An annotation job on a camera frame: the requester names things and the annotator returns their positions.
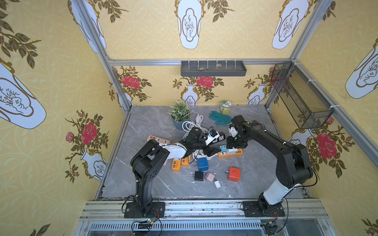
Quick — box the white patterned plug adapter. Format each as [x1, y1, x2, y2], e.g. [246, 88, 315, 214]
[226, 148, 238, 155]

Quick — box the teal plug adapter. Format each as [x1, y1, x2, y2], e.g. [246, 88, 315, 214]
[220, 145, 227, 152]

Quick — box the blue cube adapter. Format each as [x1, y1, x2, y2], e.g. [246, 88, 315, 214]
[197, 158, 209, 172]

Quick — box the pink plug adapter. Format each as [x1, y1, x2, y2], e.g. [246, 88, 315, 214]
[205, 172, 215, 182]

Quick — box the orange power strip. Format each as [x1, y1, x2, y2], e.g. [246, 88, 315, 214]
[181, 155, 191, 167]
[171, 158, 181, 172]
[218, 148, 243, 159]

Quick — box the black plug adapter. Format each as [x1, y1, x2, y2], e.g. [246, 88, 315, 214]
[194, 171, 204, 182]

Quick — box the red cube adapter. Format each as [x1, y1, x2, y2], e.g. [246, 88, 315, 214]
[227, 167, 241, 183]

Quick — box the small white plug adapter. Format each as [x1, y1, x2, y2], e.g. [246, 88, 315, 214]
[214, 181, 221, 188]

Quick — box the pink power strip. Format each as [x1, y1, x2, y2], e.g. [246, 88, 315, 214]
[147, 135, 170, 144]

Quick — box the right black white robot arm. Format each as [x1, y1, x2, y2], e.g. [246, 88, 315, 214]
[226, 116, 314, 216]

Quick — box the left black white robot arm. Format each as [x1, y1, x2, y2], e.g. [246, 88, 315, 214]
[131, 139, 221, 215]

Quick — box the green glove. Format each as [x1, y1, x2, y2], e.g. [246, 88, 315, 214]
[209, 111, 232, 125]

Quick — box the potted green plant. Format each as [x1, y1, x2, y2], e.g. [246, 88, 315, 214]
[168, 100, 192, 131]

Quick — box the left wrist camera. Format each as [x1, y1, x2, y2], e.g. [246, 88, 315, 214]
[186, 127, 220, 146]

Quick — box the white cable bundle left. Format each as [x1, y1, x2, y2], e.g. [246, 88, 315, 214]
[182, 114, 207, 138]

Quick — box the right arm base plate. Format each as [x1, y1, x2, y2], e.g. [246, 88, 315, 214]
[242, 201, 286, 218]

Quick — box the black wire basket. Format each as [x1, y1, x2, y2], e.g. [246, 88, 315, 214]
[271, 63, 334, 129]

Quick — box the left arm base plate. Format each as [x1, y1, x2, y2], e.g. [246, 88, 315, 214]
[123, 202, 165, 219]

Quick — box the grey wall shelf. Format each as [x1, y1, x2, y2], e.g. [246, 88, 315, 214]
[180, 60, 247, 77]

